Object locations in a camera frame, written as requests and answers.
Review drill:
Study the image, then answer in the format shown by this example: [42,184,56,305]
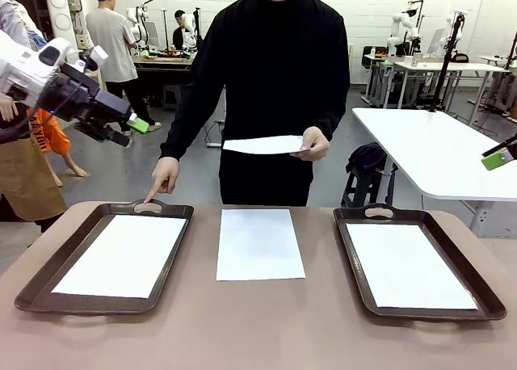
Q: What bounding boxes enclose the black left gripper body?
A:
[48,62,132,135]

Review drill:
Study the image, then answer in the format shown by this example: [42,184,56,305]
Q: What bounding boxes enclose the white A4 paper sheet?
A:
[221,134,312,156]
[345,222,479,311]
[50,213,188,300]

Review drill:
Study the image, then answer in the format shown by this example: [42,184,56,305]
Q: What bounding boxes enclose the white A4 paper stack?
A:
[215,208,307,282]

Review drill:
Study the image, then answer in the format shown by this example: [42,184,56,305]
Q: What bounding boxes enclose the person's right forearm black sleeve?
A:
[159,90,203,163]

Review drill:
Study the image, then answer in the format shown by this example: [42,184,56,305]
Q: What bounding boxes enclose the person's left forearm black sleeve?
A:
[310,99,351,139]

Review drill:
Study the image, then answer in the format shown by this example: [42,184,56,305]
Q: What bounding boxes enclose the person's right hand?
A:
[144,158,181,204]

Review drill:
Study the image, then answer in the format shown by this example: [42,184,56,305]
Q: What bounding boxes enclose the person's left hand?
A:
[288,126,331,163]

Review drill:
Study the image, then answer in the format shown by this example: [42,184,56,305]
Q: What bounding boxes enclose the grey plastic stool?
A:
[162,84,185,109]

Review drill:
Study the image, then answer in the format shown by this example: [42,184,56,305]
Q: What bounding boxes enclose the figure in orange trousers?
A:
[26,107,90,178]

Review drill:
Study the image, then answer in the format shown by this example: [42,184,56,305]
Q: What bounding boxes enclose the man in grey t-shirt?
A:
[84,0,162,137]

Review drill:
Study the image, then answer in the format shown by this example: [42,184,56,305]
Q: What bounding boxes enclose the wooden top workbench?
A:
[132,54,195,104]

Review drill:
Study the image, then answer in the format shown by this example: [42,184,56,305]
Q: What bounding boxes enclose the large white table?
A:
[351,107,517,238]

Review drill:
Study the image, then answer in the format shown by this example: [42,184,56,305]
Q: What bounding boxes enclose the computer monitor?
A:
[427,27,445,56]
[144,20,162,48]

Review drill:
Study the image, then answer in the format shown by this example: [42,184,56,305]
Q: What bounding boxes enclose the black tripod pole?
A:
[427,10,468,113]

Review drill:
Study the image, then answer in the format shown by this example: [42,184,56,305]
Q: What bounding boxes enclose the long white desk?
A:
[381,61,511,109]

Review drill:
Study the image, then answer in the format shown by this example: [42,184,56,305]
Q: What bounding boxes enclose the white tower air conditioner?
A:
[43,0,78,50]

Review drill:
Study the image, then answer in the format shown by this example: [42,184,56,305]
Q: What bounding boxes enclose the seated person in black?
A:
[171,9,191,54]

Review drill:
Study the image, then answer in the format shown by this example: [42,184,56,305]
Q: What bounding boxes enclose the black stool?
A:
[341,170,399,209]

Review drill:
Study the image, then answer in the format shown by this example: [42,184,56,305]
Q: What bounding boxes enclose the person in black sweater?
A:
[159,0,351,208]

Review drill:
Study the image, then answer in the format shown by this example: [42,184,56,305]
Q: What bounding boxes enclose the brown plastic serving tray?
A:
[333,203,508,322]
[14,199,195,317]

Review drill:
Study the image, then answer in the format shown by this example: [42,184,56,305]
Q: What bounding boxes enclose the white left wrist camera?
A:
[82,45,109,72]

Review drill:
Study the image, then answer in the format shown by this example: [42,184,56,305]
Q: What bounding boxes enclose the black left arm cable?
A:
[0,73,78,145]

